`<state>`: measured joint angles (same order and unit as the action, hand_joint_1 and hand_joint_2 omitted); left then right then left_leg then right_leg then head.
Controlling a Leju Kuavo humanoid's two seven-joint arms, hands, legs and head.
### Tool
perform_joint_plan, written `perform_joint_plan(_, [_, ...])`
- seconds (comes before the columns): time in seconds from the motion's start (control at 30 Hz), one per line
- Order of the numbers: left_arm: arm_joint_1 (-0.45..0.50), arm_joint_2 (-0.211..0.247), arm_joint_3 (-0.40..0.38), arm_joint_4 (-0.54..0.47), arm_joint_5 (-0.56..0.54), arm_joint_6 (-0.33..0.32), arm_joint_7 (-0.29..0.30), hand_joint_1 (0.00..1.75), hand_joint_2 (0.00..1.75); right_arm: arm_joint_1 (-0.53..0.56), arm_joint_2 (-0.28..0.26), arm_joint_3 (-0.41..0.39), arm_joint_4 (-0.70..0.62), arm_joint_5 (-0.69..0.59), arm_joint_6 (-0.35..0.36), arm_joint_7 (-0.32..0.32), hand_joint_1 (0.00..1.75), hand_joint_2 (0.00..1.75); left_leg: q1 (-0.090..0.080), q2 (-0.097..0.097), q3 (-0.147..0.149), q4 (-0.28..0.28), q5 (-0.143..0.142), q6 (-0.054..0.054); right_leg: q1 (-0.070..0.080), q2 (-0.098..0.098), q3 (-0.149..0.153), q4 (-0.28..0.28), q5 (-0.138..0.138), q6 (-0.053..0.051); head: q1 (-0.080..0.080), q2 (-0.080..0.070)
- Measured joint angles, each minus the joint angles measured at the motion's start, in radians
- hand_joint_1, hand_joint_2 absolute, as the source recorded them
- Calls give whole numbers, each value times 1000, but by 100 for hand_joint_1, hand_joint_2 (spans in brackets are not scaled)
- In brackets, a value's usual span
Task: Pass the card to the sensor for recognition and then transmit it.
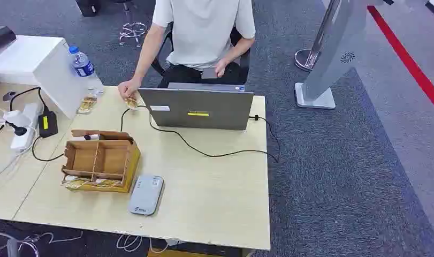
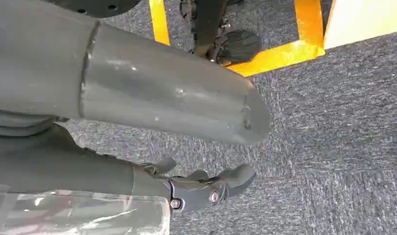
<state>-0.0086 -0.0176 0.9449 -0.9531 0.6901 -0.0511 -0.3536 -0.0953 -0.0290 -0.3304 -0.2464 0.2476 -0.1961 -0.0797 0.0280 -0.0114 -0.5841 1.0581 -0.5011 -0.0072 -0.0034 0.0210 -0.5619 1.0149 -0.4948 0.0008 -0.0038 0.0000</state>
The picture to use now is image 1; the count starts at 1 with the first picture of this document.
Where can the person's left hand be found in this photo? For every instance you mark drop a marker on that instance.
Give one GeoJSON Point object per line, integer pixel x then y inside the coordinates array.
{"type": "Point", "coordinates": [222, 66]}

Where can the person's right hand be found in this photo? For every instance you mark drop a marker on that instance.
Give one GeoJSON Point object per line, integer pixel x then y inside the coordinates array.
{"type": "Point", "coordinates": [128, 88]}

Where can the dark phone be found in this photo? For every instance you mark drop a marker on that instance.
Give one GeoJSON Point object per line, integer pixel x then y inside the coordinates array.
{"type": "Point", "coordinates": [209, 73]}

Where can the black office chair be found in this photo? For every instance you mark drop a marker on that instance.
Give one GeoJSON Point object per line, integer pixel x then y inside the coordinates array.
{"type": "Point", "coordinates": [243, 60]}

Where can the person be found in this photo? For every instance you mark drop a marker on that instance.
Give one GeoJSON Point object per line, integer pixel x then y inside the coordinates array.
{"type": "Point", "coordinates": [200, 32]}

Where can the yellow printed card stack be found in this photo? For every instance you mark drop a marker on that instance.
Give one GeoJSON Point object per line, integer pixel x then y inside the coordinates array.
{"type": "Point", "coordinates": [86, 105]}

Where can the grey laptop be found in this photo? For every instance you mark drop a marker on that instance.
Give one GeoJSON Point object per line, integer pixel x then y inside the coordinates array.
{"type": "Point", "coordinates": [202, 108]}

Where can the clear water bottle blue cap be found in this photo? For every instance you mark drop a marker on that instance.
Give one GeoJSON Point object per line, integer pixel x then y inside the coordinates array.
{"type": "Point", "coordinates": [83, 67]}

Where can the chrome chair base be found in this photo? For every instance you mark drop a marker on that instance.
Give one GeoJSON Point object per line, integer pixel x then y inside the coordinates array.
{"type": "Point", "coordinates": [133, 31]}

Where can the wooden card box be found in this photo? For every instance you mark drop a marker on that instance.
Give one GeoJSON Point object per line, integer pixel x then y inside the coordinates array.
{"type": "Point", "coordinates": [101, 161]}

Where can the chrome round stand base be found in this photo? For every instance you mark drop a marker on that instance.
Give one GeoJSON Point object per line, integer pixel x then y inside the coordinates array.
{"type": "Point", "coordinates": [304, 59]}

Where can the black power adapter brick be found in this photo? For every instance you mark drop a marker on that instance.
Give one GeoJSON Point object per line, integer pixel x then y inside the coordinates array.
{"type": "Point", "coordinates": [48, 123]}

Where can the black bag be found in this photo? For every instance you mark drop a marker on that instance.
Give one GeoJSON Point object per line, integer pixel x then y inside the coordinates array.
{"type": "Point", "coordinates": [87, 7]}

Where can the white cabinet box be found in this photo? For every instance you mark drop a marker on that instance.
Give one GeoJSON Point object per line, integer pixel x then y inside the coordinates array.
{"type": "Point", "coordinates": [39, 67]}

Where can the card in box slot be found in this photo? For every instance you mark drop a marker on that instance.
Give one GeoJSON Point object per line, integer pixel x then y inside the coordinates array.
{"type": "Point", "coordinates": [106, 183]}
{"type": "Point", "coordinates": [76, 183]}

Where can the grey card reader device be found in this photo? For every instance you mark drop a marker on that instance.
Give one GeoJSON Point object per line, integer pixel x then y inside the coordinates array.
{"type": "Point", "coordinates": [146, 195]}

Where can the silver kiosk stand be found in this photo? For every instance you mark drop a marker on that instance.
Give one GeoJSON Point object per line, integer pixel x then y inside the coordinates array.
{"type": "Point", "coordinates": [330, 53]}

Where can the white power strip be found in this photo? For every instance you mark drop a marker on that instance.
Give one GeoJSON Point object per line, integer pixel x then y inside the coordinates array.
{"type": "Point", "coordinates": [25, 127]}

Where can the white plug adapter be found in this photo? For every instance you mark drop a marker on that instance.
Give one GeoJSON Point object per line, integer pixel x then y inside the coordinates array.
{"type": "Point", "coordinates": [15, 117]}

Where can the black plug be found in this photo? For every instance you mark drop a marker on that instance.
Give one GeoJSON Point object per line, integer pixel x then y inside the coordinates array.
{"type": "Point", "coordinates": [17, 130]}

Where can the black device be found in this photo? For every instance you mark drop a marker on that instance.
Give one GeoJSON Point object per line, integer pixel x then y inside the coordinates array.
{"type": "Point", "coordinates": [0, 35]}

